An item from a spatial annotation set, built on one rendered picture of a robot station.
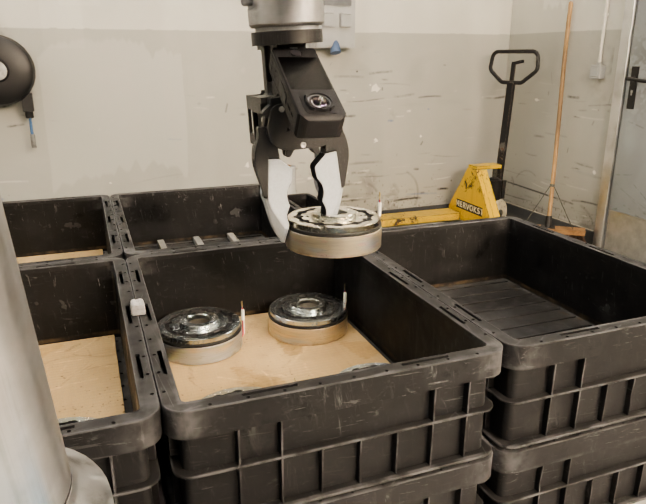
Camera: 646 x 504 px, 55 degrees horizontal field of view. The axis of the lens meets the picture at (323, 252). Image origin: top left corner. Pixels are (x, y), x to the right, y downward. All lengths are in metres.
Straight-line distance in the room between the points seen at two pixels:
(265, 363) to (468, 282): 0.40
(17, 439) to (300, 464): 0.31
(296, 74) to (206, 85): 3.44
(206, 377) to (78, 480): 0.41
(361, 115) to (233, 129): 0.90
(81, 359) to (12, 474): 0.54
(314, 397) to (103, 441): 0.16
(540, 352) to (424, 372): 0.12
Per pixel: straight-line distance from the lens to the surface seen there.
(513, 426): 0.64
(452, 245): 0.98
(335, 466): 0.56
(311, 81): 0.60
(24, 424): 0.27
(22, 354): 0.26
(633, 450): 0.77
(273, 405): 0.49
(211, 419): 0.48
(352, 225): 0.64
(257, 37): 0.64
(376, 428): 0.55
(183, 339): 0.75
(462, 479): 0.62
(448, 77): 4.70
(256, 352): 0.77
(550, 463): 0.68
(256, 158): 0.63
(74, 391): 0.74
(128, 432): 0.48
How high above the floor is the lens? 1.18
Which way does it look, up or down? 18 degrees down
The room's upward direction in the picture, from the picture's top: straight up
